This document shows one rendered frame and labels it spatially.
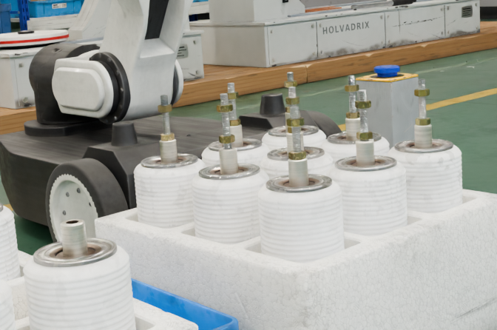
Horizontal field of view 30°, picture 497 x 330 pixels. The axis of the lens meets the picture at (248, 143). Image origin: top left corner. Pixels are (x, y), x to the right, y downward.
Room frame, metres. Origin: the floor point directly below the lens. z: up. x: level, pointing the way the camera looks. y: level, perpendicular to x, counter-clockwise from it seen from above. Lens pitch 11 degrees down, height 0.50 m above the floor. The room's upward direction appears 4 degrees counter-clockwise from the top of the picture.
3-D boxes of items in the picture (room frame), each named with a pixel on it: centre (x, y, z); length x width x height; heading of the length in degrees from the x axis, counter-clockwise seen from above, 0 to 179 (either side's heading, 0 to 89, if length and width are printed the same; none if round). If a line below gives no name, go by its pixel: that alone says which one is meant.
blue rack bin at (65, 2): (6.36, 1.34, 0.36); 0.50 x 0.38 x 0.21; 42
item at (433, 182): (1.18, -0.23, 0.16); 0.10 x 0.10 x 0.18
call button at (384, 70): (1.44, -0.22, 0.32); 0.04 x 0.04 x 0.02
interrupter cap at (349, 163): (1.10, -0.14, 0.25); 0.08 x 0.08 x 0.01
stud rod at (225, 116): (1.11, 0.03, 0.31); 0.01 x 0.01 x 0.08
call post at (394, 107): (1.44, -0.22, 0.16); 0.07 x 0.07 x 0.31; 43
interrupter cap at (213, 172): (1.11, 0.03, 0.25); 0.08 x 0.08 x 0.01
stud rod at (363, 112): (1.10, -0.14, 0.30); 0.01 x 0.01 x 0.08
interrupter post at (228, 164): (1.11, 0.03, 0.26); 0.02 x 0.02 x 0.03
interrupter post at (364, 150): (1.10, -0.14, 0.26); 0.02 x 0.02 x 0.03
